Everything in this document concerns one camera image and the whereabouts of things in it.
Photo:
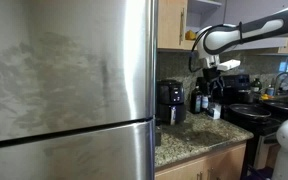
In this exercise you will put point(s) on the black kitchen stove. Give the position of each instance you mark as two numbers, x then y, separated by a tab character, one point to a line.
264	130

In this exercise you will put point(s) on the light wood upper cabinet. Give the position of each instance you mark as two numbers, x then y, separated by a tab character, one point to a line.
169	23

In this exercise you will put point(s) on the green bottle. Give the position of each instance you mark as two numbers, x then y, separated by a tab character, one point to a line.
256	85

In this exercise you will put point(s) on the curved metal sink faucet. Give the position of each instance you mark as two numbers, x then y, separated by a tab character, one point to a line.
285	75

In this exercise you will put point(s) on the stainless steel refrigerator upper door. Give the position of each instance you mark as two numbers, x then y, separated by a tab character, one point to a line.
67	63

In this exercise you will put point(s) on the small white-labelled bottle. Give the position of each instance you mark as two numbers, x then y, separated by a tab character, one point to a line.
205	102

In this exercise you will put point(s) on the grey upper cabinet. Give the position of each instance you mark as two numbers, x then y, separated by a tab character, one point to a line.
257	10

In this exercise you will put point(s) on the small black countertop appliance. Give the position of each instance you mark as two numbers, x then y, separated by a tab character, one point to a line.
202	85

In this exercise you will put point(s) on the small white box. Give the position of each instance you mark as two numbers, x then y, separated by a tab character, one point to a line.
214	110

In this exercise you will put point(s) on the dark glass bottle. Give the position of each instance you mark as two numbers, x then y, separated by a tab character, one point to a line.
195	101

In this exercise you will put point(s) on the stainless steel refrigerator lower door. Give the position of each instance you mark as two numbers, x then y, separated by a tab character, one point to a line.
84	156

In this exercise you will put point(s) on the yellow object on shelf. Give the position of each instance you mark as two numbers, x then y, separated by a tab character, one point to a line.
190	35

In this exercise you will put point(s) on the black Ninja air fryer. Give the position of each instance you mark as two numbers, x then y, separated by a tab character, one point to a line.
170	100

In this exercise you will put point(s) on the light wood base cabinet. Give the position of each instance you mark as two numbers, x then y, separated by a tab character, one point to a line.
214	165

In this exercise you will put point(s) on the light blue cup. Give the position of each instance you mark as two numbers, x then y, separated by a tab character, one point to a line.
270	90

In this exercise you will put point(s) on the black pot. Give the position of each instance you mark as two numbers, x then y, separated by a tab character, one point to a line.
244	96

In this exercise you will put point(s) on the small yellow item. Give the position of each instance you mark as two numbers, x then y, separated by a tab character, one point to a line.
265	97

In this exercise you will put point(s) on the large black frying pan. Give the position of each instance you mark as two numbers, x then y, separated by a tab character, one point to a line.
250	111

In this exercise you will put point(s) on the stainless steel refrigerator door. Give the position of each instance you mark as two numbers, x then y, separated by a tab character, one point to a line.
67	63
84	156

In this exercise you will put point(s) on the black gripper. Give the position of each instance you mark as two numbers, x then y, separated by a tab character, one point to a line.
212	75

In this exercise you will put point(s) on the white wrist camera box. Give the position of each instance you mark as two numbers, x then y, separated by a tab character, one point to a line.
229	64

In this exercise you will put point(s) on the dark shallow pan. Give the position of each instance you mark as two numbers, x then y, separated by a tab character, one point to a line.
284	106

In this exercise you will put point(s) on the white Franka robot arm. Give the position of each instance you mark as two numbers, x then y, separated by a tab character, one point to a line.
267	26

